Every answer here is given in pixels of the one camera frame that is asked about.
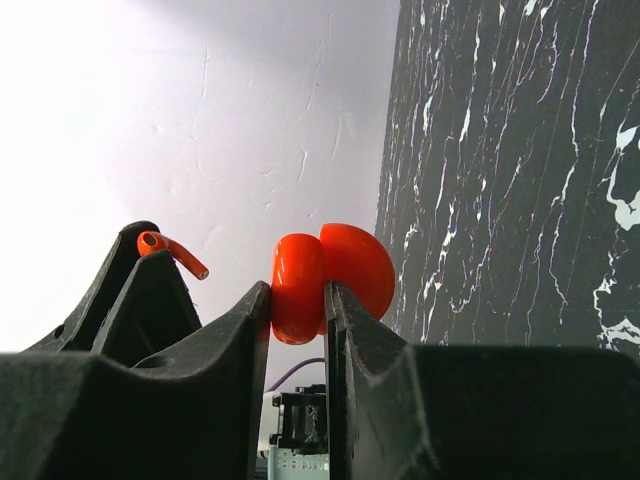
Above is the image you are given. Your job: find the red ball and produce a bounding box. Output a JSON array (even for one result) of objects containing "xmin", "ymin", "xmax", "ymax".
[{"xmin": 270, "ymin": 223, "xmax": 396, "ymax": 345}]

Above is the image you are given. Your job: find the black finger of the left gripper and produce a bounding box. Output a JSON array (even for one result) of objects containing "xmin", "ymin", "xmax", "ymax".
[
  {"xmin": 25, "ymin": 220, "xmax": 160, "ymax": 353},
  {"xmin": 92, "ymin": 250, "xmax": 202, "ymax": 367}
]

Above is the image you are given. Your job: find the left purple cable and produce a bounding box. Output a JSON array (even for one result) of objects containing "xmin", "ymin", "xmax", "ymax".
[{"xmin": 267, "ymin": 357, "xmax": 326, "ymax": 394}]

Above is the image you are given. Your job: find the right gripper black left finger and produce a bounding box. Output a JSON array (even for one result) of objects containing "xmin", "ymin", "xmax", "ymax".
[{"xmin": 1, "ymin": 281, "xmax": 270, "ymax": 479}]

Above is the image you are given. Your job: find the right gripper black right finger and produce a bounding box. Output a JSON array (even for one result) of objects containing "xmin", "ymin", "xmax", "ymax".
[{"xmin": 324, "ymin": 281, "xmax": 639, "ymax": 479}]

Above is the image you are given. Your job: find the red eartip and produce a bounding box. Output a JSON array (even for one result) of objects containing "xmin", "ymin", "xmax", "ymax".
[{"xmin": 136, "ymin": 230, "xmax": 209, "ymax": 281}]

